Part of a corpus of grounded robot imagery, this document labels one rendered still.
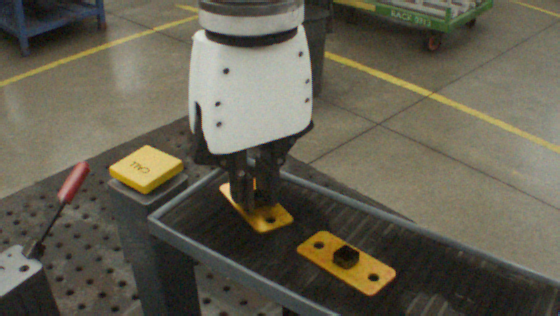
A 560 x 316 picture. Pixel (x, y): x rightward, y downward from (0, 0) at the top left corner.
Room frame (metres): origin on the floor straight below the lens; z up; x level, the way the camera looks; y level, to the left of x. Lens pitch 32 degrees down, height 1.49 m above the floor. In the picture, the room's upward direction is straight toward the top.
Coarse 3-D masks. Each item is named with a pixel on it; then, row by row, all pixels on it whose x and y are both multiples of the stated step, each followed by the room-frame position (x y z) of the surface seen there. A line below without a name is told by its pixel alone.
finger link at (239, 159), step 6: (240, 150) 0.41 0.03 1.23; (246, 150) 0.41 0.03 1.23; (234, 156) 0.41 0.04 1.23; (240, 156) 0.41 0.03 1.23; (246, 156) 0.41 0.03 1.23; (234, 162) 0.41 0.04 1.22; (240, 162) 0.41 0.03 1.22; (246, 162) 0.41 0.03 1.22; (234, 168) 0.41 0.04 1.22; (240, 168) 0.41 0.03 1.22; (246, 168) 0.41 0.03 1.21; (234, 174) 0.41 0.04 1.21; (240, 174) 0.41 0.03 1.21; (246, 174) 0.41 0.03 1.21
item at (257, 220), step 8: (224, 184) 0.46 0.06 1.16; (224, 192) 0.45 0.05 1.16; (256, 192) 0.43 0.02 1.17; (232, 200) 0.43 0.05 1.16; (256, 200) 0.42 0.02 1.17; (264, 200) 0.43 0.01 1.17; (240, 208) 0.42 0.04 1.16; (256, 208) 0.42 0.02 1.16; (264, 208) 0.42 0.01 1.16; (272, 208) 0.42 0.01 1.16; (280, 208) 0.42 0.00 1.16; (248, 216) 0.41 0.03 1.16; (256, 216) 0.41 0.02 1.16; (264, 216) 0.41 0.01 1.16; (272, 216) 0.41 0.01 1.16; (280, 216) 0.41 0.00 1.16; (288, 216) 0.41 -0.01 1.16; (256, 224) 0.40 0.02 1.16; (264, 224) 0.40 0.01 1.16; (272, 224) 0.40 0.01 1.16; (280, 224) 0.40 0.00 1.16; (288, 224) 0.40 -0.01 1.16; (256, 232) 0.39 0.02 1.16; (264, 232) 0.39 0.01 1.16
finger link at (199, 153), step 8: (200, 120) 0.41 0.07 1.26; (200, 128) 0.40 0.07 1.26; (200, 136) 0.40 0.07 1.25; (192, 144) 0.40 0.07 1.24; (200, 144) 0.40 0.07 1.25; (192, 152) 0.40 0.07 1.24; (200, 152) 0.40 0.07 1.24; (208, 152) 0.40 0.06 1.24; (192, 160) 0.40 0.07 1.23; (200, 160) 0.40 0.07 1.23; (208, 160) 0.40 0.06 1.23
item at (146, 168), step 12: (132, 156) 0.52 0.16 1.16; (144, 156) 0.52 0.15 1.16; (156, 156) 0.52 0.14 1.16; (168, 156) 0.52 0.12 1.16; (120, 168) 0.49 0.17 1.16; (132, 168) 0.49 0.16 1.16; (144, 168) 0.49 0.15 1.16; (156, 168) 0.49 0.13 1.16; (168, 168) 0.49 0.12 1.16; (180, 168) 0.50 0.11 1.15; (120, 180) 0.48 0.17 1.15; (132, 180) 0.47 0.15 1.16; (144, 180) 0.47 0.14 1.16; (156, 180) 0.47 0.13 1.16; (144, 192) 0.46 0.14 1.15
